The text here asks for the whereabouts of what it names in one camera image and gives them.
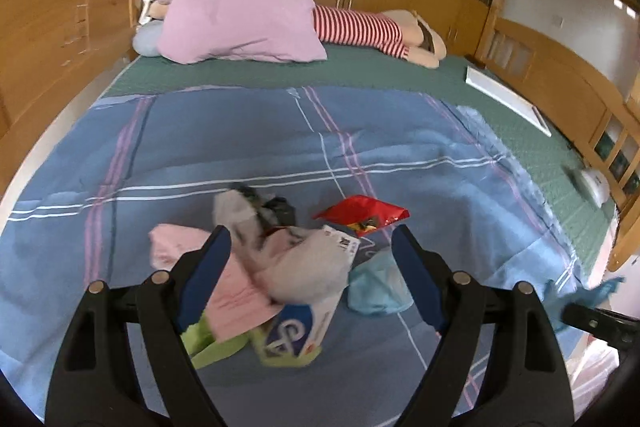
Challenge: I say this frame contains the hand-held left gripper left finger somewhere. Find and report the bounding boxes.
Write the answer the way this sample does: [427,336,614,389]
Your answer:
[45,224,232,427]

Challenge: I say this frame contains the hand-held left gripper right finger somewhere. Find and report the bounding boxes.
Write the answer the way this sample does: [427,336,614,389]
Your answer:
[391,223,576,427]

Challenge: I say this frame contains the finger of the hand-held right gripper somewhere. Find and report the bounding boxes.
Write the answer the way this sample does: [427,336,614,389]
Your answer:
[561,302,640,350]

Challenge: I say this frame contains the pink wrapper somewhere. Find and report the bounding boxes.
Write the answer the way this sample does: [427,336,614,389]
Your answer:
[149,223,281,342]

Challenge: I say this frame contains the light blue wrapper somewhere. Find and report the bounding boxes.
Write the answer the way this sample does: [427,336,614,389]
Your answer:
[347,251,415,315]

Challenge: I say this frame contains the light green wrapper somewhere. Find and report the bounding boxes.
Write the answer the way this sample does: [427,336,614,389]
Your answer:
[179,311,261,370]

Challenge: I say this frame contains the red snack bag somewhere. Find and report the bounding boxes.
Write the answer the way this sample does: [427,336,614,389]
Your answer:
[314,195,411,236]

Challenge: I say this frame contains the dark green snack bag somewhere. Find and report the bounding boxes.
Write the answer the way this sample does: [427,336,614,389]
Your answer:
[257,194,296,228]

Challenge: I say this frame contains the blue checked sheet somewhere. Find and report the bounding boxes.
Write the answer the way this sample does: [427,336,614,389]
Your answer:
[0,86,596,427]

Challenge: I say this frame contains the white massage pillow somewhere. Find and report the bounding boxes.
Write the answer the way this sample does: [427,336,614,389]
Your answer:
[570,164,612,208]

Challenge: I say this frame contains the white flat board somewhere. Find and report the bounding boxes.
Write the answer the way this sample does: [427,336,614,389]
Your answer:
[465,66,552,138]

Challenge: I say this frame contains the green bed mat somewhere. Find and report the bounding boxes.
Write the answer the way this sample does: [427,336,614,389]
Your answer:
[102,42,618,278]

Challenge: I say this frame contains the light blue cushion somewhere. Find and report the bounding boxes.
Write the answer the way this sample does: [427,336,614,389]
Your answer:
[132,24,166,56]

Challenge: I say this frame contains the striped plush toy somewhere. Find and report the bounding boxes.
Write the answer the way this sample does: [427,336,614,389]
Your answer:
[312,4,447,70]

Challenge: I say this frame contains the pink pillow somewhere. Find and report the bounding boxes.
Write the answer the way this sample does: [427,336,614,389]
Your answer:
[156,0,328,65]

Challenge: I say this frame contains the wooden bunk bed frame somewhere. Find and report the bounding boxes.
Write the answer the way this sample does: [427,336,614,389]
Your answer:
[0,0,640,273]

